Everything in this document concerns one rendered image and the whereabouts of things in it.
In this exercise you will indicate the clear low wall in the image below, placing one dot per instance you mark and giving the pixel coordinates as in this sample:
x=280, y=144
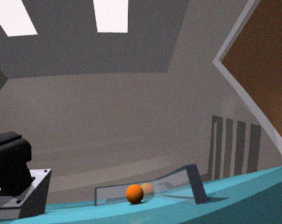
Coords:
x=174, y=186

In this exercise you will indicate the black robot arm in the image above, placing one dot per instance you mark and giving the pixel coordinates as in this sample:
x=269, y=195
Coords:
x=15, y=176

